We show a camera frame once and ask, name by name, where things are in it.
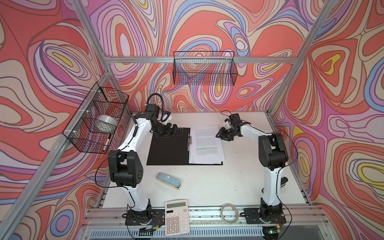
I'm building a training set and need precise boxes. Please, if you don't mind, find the printed paper sheet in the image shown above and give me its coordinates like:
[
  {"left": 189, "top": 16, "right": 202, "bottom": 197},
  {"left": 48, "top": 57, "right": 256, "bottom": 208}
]
[{"left": 189, "top": 125, "right": 225, "bottom": 165}]

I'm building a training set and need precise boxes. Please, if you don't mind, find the blue file folder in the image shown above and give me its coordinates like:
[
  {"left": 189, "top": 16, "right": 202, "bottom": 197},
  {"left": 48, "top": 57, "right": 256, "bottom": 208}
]
[{"left": 146, "top": 128, "right": 223, "bottom": 166}]

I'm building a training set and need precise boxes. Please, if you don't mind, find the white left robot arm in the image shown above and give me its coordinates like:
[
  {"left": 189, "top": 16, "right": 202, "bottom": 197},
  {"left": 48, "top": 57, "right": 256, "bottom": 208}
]
[{"left": 108, "top": 111, "right": 175, "bottom": 213}]

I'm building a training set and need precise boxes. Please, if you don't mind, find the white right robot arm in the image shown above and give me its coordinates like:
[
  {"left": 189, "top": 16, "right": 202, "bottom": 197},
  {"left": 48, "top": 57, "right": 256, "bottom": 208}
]
[{"left": 216, "top": 114, "right": 289, "bottom": 224}]

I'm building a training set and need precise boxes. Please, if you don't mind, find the light blue stapler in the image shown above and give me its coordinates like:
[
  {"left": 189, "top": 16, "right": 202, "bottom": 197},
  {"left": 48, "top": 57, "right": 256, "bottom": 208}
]
[{"left": 156, "top": 173, "right": 182, "bottom": 190}]

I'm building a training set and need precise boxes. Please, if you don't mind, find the white marker pen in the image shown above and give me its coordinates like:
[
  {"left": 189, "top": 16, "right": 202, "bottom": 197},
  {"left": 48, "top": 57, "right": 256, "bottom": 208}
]
[{"left": 103, "top": 138, "right": 111, "bottom": 153}]

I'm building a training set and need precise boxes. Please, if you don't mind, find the silver tape roll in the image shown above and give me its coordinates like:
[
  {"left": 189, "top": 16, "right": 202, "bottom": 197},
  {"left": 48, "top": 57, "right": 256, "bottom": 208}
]
[{"left": 96, "top": 115, "right": 118, "bottom": 128}]

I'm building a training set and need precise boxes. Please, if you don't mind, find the black grey stapler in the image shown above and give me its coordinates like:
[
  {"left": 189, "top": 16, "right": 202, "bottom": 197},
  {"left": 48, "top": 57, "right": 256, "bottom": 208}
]
[{"left": 280, "top": 177, "right": 289, "bottom": 188}]

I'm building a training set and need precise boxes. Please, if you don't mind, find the white calculator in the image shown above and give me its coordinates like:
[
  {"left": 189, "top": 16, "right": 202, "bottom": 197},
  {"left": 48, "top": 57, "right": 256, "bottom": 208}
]
[{"left": 165, "top": 200, "right": 191, "bottom": 237}]

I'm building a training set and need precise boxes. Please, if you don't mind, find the green circuit board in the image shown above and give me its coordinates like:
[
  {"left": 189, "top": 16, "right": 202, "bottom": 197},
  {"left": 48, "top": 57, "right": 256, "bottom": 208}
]
[{"left": 139, "top": 227, "right": 159, "bottom": 236}]

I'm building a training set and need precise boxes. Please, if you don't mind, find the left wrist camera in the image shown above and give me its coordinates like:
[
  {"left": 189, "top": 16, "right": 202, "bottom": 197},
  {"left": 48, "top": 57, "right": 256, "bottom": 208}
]
[{"left": 145, "top": 104, "right": 171, "bottom": 123}]

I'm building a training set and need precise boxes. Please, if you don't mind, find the black wire basket on wall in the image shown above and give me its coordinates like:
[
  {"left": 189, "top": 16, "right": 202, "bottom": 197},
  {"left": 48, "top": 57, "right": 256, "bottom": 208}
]
[{"left": 173, "top": 50, "right": 238, "bottom": 86}]

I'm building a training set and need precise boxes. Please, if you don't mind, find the black wire basket left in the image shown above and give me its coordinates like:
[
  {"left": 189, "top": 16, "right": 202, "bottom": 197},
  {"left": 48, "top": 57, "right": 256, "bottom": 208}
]
[{"left": 63, "top": 83, "right": 129, "bottom": 154}]

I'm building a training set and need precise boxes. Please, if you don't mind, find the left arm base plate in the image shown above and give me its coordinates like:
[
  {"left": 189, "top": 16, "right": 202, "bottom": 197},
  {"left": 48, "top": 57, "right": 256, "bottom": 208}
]
[{"left": 122, "top": 209, "right": 165, "bottom": 226}]

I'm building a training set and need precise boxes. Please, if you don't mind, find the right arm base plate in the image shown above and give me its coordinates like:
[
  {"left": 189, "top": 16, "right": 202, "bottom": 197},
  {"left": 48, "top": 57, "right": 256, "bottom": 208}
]
[{"left": 240, "top": 208, "right": 287, "bottom": 225}]

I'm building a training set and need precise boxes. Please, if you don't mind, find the coiled clear cable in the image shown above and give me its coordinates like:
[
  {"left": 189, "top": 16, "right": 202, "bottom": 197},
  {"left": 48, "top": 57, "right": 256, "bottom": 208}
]
[{"left": 220, "top": 203, "right": 240, "bottom": 226}]

